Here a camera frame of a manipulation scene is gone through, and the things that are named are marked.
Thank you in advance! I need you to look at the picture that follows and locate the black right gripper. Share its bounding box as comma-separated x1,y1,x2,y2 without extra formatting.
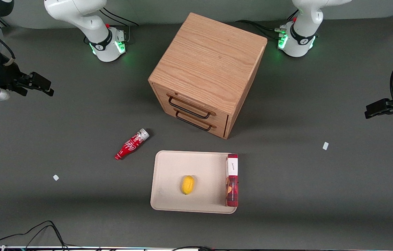
0,62,54,97

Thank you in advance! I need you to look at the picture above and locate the red coke bottle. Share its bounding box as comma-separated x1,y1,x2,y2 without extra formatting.
114,128,150,161

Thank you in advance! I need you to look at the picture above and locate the beige plastic tray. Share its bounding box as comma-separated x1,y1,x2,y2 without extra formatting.
150,150,238,214

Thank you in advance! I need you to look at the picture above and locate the wooden drawer front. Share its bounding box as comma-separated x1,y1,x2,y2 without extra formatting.
161,105,228,138

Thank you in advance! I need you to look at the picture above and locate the red snack box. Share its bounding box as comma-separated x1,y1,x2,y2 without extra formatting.
225,153,239,207

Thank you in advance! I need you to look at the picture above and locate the wooden drawer cabinet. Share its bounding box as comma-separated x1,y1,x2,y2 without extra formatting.
148,12,268,140

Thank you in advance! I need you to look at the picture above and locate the yellow lemon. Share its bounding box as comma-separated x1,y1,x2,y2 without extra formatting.
181,175,195,195

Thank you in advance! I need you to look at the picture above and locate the black right arm base cable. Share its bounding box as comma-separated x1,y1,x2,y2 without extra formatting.
99,7,139,27

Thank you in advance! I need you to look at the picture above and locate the black arm base cable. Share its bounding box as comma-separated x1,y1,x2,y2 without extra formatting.
235,20,282,40
99,7,139,27

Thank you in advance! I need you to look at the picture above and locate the long black table cable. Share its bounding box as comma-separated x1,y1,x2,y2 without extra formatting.
0,220,70,251

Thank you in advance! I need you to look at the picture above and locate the black metal drawer handle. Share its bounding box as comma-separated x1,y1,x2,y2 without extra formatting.
168,96,212,120
175,111,213,132

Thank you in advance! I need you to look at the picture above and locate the black left arm base cable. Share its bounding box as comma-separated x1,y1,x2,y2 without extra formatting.
235,20,282,40

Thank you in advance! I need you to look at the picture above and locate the black cable at edge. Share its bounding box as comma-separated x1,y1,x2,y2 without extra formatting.
172,245,215,251

